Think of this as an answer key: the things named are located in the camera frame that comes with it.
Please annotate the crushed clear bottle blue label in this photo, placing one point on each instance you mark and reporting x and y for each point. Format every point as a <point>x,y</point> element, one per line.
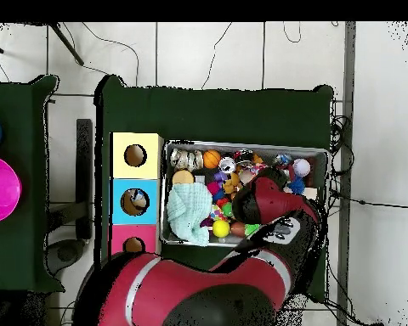
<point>283,159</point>
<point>138,196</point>

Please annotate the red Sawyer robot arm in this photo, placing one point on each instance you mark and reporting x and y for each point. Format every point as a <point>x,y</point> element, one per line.
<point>190,288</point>

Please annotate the wooden box with three holes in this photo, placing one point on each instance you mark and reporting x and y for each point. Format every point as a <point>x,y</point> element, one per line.
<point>122,169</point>

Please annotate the round orange sponge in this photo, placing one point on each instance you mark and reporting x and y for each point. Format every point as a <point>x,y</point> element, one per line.
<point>183,177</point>

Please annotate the small orange basketball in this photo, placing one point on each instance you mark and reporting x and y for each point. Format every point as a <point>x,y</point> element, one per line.
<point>211,159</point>

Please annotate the mint green knitted cloth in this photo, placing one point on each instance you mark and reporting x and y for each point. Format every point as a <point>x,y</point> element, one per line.
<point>187,207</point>

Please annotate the dark green table cloth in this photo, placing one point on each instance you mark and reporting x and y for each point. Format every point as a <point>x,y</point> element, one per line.
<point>13,203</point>
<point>224,115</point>

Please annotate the green spiky rubber ball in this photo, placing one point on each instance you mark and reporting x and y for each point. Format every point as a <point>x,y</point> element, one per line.
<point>251,229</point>

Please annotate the blue spiky rubber ball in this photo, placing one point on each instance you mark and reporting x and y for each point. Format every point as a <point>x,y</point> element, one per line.
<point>296,185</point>

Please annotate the white baseball red stitching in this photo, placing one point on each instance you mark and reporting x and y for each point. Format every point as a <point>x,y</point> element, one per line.
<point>301,167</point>

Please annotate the black floor stand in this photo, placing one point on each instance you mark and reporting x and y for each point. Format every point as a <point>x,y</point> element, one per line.
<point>84,169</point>

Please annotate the black tripod leg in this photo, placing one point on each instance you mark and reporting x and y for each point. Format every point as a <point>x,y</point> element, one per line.
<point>68,44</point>

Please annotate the pink plastic bowl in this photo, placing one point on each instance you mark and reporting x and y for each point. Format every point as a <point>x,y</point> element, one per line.
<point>0,190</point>

